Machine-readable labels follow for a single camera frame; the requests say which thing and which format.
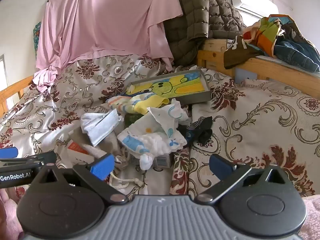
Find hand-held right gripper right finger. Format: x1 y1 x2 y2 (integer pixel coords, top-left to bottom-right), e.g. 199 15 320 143
194 154 295 204

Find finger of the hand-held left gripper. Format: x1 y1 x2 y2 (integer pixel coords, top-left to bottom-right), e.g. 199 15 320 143
0 151 57 168
0 147 19 159

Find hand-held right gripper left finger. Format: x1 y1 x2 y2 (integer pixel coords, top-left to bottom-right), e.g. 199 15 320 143
31 153 129 204

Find white face mask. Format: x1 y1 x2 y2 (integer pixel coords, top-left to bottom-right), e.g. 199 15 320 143
80 108 122 147

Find black sock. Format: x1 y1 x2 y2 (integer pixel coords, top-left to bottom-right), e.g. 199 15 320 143
177 117 214 146

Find white towel with blue patches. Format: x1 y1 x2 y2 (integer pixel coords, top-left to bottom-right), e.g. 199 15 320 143
117 123 188 171

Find grey tray with cartoon print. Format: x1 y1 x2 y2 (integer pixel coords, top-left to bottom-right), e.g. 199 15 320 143
124 69 212 105

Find yellow striped sock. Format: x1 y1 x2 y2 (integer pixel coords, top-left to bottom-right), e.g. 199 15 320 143
106 92 170 116

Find orange and white box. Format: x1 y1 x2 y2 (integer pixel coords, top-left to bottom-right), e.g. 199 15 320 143
66 139 96 170

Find green cloth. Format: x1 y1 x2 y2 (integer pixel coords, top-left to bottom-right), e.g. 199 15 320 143
124 113 141 128

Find brown printed garment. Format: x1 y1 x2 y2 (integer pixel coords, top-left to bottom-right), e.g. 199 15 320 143
223 35 263 70

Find blue denim jeans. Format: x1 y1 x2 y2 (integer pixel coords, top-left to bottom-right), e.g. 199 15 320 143
273 24 320 74

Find colourful patchwork cloth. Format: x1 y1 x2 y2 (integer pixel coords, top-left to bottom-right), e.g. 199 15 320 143
243 14 295 57

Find pink bed sheet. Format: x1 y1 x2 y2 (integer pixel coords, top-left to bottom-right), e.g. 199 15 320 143
33 0 185 93

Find olive quilted puffer jacket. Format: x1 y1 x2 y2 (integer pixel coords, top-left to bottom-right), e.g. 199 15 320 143
163 0 247 67

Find white air conditioner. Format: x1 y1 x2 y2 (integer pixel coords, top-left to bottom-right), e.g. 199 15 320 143
230 0 279 18

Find beige drawstring bag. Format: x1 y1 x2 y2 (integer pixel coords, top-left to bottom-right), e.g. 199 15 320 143
68 129 148 188

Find wooden side rail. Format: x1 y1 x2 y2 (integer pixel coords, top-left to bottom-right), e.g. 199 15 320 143
0 76 34 113

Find wooden bed frame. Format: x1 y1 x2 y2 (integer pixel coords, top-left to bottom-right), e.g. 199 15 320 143
196 39 320 97

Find wall poster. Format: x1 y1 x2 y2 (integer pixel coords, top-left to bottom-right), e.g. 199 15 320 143
33 21 42 53

